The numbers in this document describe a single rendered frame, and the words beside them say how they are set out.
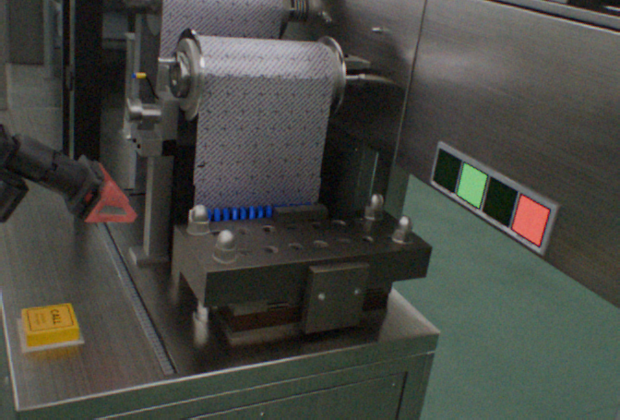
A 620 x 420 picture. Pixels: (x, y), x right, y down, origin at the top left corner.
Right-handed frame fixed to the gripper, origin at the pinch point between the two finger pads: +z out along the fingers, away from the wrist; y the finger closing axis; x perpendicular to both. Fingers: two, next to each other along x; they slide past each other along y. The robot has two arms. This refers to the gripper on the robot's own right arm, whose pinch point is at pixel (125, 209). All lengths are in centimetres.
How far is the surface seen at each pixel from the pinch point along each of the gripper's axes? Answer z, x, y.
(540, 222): 28, 35, 43
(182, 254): 8.2, 0.0, 8.7
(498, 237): 263, 44, -155
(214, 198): 11.8, 8.7, 0.0
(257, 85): 6.0, 28.3, 0.0
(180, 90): -2.9, 20.3, -3.2
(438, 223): 242, 30, -178
